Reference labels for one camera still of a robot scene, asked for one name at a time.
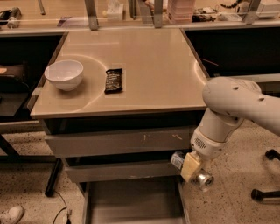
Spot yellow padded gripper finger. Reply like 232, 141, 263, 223
180, 151, 203, 182

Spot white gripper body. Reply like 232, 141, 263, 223
191, 128, 225, 160

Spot Red Bull can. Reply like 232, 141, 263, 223
171, 150, 214, 192

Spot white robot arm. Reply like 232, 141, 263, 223
180, 77, 280, 184

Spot grey open bottom drawer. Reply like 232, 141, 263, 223
82, 177, 191, 224

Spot grey middle drawer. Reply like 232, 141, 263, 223
65, 160, 179, 183

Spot grey top drawer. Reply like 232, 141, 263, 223
45, 126, 195, 158

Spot black chair base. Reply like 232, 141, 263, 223
250, 149, 280, 203

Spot grey cabinet with beige top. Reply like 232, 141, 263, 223
30, 27, 224, 224

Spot black snack bar wrapper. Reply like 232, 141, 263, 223
104, 68, 123, 94

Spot black table leg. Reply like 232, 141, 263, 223
45, 158, 62, 197

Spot pink stacked trays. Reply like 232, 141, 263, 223
167, 0, 195, 24

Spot white bowl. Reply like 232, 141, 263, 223
44, 59, 84, 91

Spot white shoe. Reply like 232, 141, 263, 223
0, 206, 25, 224

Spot black floor cable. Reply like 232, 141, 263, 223
52, 189, 73, 224

